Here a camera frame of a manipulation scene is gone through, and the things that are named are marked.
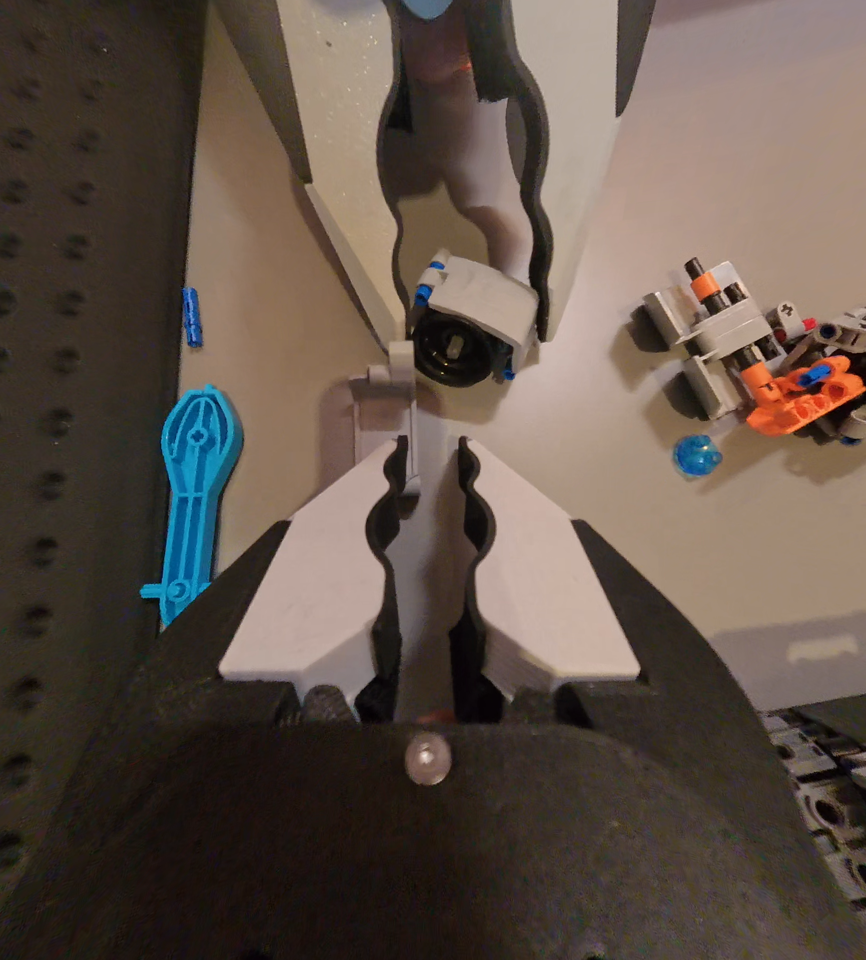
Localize small grey orange brick assembly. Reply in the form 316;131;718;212
640;258;866;448

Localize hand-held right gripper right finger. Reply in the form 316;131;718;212
453;435;645;706

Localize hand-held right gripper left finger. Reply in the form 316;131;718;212
219;435;408;703

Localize grey bracket brick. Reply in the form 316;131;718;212
348;339;446;496

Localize light blue paddle piece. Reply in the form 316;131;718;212
141;384;246;627

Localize large grey tracked brick vehicle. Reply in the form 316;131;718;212
760;690;866;960

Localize black dimpled foam mat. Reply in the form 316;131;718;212
0;0;209;931

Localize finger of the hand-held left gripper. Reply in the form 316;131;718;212
273;0;413;343
471;0;624;346

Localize blue transparent round stud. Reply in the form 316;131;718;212
673;434;723;480

